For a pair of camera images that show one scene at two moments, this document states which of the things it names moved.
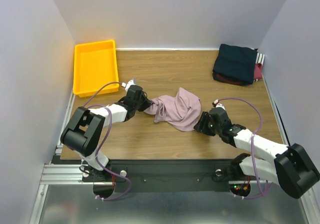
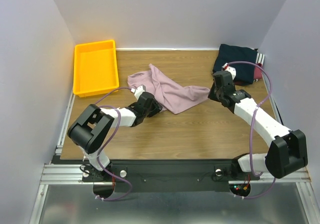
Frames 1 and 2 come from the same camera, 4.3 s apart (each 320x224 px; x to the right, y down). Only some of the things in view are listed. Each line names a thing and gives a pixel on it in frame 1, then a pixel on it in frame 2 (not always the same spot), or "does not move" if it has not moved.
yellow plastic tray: [94, 65] does not move
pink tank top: [182, 110] -> [172, 98]
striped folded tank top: [260, 58] does not move
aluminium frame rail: [64, 174] does not move
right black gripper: [207, 123] -> [216, 91]
